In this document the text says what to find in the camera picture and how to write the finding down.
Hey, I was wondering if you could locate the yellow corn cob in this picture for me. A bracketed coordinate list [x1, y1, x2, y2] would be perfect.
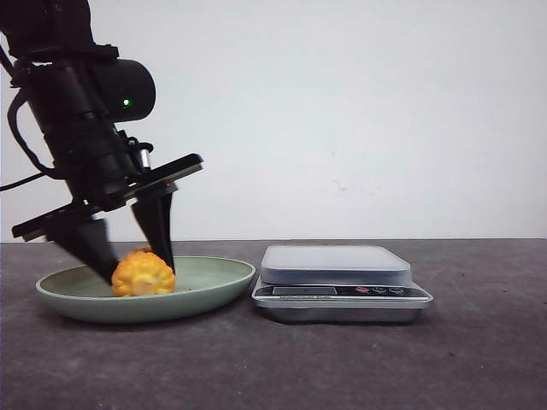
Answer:
[111, 246, 176, 297]

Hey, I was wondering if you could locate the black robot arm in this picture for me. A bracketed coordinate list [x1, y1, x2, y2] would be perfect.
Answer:
[1, 1, 203, 280]

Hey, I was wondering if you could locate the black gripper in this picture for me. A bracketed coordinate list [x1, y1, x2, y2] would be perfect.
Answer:
[11, 122, 203, 284]

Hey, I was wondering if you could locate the pale green oval plate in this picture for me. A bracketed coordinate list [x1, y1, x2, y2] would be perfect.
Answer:
[36, 256, 256, 324]

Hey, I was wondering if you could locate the silver digital kitchen scale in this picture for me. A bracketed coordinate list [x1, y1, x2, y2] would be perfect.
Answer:
[251, 245, 433, 323]

